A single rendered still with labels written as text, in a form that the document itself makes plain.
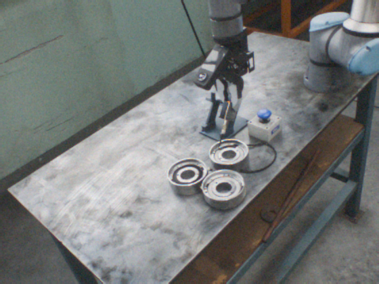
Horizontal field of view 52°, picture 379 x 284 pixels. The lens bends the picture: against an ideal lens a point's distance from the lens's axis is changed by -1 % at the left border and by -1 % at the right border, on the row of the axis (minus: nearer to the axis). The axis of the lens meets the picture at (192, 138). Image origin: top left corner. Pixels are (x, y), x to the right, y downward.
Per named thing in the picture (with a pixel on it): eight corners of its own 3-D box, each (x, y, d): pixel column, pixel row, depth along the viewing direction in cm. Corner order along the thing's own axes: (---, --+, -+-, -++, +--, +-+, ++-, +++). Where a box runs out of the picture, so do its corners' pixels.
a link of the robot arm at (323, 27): (331, 43, 131) (333, 4, 123) (359, 57, 121) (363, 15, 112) (301, 53, 129) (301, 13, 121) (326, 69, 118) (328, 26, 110)
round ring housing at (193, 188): (179, 203, 97) (175, 191, 94) (164, 178, 105) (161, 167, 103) (216, 186, 99) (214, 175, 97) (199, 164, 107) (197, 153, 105)
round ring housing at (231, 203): (250, 184, 98) (249, 172, 96) (240, 215, 91) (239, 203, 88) (211, 178, 102) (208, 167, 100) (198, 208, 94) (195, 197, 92)
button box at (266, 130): (268, 143, 110) (267, 129, 107) (248, 134, 114) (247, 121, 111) (284, 128, 114) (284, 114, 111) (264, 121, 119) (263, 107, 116)
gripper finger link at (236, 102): (255, 105, 105) (250, 74, 100) (241, 115, 102) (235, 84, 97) (246, 102, 107) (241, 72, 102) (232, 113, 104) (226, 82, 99)
